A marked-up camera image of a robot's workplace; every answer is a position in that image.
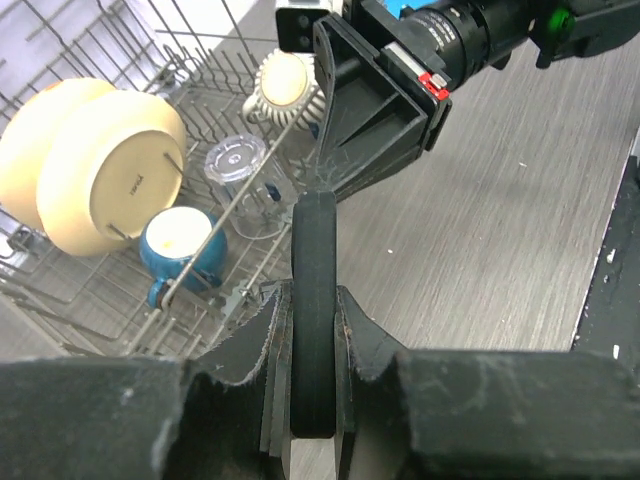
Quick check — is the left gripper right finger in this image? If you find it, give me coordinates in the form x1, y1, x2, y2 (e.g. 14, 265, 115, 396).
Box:
335, 288, 639, 479

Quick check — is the clear glass cup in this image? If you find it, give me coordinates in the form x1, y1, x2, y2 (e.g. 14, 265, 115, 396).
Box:
204, 133, 296, 240

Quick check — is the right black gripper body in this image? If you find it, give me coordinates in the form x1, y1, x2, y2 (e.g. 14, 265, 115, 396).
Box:
344, 1, 530, 150

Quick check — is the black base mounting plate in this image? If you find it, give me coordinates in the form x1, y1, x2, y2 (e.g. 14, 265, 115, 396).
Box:
572, 155, 639, 371

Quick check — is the rear beige plate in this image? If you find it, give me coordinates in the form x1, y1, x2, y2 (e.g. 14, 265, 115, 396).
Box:
1, 78, 115, 230

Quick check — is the black smartphone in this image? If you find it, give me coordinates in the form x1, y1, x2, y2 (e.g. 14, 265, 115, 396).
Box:
291, 192, 337, 439

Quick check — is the blue mug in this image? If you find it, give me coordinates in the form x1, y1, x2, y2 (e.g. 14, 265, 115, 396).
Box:
139, 206, 228, 308

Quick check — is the front beige plate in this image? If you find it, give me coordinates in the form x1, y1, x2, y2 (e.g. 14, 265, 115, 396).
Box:
36, 90, 186, 256

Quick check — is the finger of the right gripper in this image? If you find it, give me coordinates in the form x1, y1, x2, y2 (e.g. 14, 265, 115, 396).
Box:
312, 14, 428, 200

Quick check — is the beige plate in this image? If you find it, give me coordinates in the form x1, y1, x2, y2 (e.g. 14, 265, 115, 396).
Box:
36, 90, 186, 256
1, 78, 115, 230

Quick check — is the striped ceramic bowl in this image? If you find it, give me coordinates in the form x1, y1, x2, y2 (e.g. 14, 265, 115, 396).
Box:
242, 48, 325, 134

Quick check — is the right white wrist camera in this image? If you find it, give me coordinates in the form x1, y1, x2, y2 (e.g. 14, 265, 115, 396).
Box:
275, 0, 351, 54

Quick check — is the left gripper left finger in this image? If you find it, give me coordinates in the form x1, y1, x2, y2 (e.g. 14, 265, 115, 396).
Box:
1, 282, 291, 479

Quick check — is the grey wire dish rack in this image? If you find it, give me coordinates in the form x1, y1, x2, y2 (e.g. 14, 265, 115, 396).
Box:
1, 1, 323, 357

